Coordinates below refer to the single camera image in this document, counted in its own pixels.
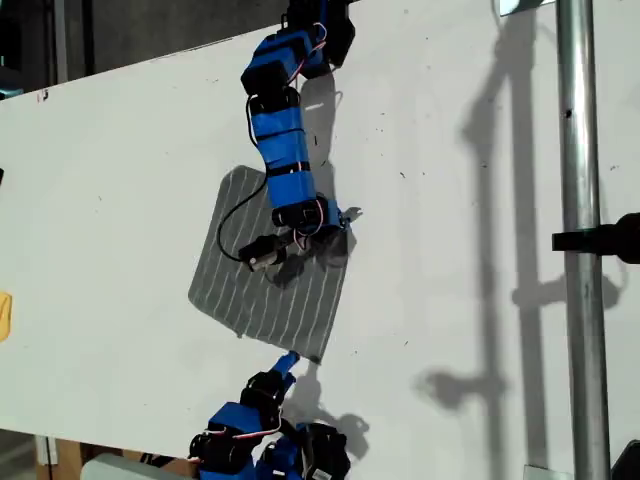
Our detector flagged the grey striped towel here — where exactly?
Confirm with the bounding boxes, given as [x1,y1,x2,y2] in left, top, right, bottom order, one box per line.
[187,164,365,365]

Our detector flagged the white box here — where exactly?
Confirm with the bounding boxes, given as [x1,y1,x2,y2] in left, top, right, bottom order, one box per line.
[80,452,199,480]

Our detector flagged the yellow object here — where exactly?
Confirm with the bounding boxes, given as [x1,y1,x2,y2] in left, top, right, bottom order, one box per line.
[0,291,14,343]

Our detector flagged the grey background pole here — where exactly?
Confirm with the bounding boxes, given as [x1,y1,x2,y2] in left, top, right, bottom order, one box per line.
[52,0,70,84]

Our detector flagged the black rounded object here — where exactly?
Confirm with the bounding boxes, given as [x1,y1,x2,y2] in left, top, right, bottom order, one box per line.
[609,438,640,480]

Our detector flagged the black camera stalk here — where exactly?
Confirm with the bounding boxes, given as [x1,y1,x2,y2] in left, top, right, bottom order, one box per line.
[272,230,304,254]

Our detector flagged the black camera box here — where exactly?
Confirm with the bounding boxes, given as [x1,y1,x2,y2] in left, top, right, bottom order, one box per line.
[298,422,351,480]
[238,234,289,274]

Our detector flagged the black camera cable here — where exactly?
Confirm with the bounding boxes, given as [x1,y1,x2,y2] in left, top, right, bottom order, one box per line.
[217,172,269,263]

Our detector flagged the wooden table frame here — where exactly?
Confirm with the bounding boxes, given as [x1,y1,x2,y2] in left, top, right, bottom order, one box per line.
[52,438,85,469]

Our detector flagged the steel post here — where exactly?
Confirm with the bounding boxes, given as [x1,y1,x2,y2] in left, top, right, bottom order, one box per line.
[554,0,614,480]

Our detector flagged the black post clamp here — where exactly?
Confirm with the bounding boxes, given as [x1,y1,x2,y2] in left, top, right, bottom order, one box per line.
[551,211,640,265]

